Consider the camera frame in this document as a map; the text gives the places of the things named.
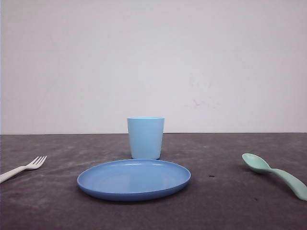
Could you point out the light blue plastic cup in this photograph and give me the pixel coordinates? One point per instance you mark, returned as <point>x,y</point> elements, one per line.
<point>146,135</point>

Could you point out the mint green plastic spoon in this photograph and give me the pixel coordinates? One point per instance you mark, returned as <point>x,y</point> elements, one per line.
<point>259,165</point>

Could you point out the white plastic fork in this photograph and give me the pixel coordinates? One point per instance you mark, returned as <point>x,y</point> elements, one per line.
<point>33,165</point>

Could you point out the blue plastic plate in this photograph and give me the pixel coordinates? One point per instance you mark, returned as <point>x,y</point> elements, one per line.
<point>133,180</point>

